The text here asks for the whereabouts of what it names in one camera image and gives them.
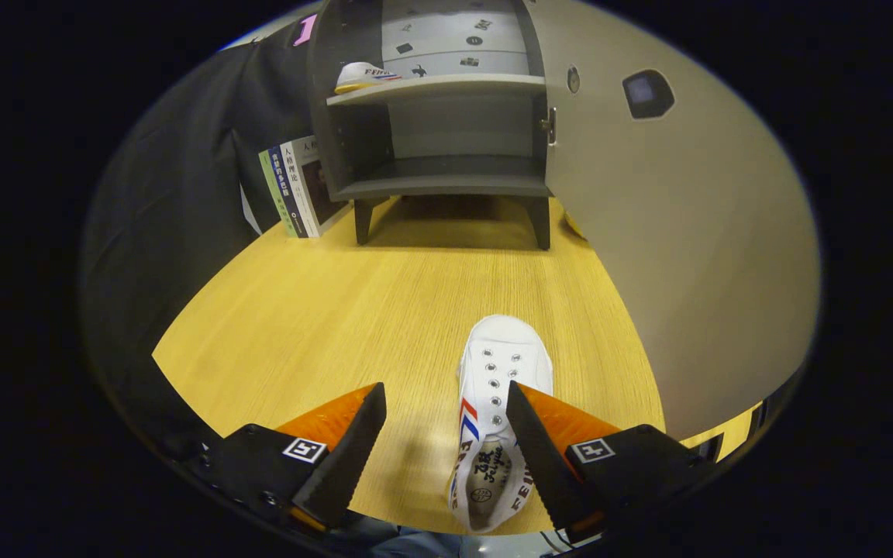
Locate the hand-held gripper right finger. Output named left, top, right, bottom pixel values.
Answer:
left=505, top=381, right=707, bottom=543

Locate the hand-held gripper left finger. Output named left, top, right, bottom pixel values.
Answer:
left=202, top=382, right=388, bottom=532

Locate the white canvas shoe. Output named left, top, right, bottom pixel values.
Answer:
left=449, top=314, right=554, bottom=534
left=334, top=62, right=403, bottom=95

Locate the beige shoe cabinet door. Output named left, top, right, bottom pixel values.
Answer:
left=524, top=0, right=821, bottom=441

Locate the blue book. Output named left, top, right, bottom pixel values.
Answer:
left=267, top=144, right=312, bottom=239

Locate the black backdrop cloth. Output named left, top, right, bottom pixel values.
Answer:
left=78, top=12, right=325, bottom=466

